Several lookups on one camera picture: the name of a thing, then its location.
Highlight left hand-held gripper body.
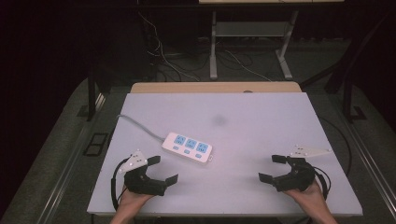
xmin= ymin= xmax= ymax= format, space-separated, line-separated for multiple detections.
xmin=117 ymin=149 xmax=167 ymax=197

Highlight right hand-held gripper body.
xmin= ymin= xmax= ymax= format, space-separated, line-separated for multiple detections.
xmin=273 ymin=144 xmax=332 ymax=192

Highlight person's right hand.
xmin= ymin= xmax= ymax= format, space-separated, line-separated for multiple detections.
xmin=283 ymin=181 xmax=332 ymax=216

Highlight person's left hand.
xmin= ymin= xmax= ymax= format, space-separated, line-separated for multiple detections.
xmin=118 ymin=185 xmax=155 ymax=216

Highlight white power strip blue sockets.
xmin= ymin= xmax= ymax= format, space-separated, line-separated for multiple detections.
xmin=161 ymin=132 xmax=215 ymax=164

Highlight black stand leg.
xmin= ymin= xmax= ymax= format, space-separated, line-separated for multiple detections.
xmin=86 ymin=69 xmax=98 ymax=122

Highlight black stand with foot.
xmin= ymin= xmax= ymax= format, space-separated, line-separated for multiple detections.
xmin=341 ymin=74 xmax=368 ymax=123

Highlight white metal stand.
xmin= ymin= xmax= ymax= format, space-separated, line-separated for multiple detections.
xmin=208 ymin=9 xmax=301 ymax=81

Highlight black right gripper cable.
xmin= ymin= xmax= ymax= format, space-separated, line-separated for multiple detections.
xmin=312 ymin=165 xmax=332 ymax=201

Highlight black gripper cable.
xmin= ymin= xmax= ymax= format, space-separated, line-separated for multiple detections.
xmin=110 ymin=158 xmax=129 ymax=213
xmin=312 ymin=165 xmax=332 ymax=201

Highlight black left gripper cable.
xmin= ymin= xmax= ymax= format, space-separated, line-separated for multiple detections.
xmin=110 ymin=158 xmax=129 ymax=213

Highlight grey power strip cable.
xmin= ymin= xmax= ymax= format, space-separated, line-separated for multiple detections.
xmin=116 ymin=114 xmax=166 ymax=143

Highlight black floor cable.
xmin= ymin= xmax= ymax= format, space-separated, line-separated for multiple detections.
xmin=319 ymin=116 xmax=353 ymax=176

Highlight black floor socket frame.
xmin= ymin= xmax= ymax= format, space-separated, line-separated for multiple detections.
xmin=82 ymin=132 xmax=109 ymax=157

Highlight aluminium floor rail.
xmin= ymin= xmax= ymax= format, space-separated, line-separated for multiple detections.
xmin=332 ymin=95 xmax=396 ymax=213
xmin=36 ymin=92 xmax=107 ymax=224

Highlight short white floor cable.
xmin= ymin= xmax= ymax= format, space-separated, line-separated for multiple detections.
xmin=223 ymin=49 xmax=273 ymax=82

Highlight long white floor cable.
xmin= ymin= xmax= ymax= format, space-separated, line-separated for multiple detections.
xmin=137 ymin=11 xmax=201 ymax=82

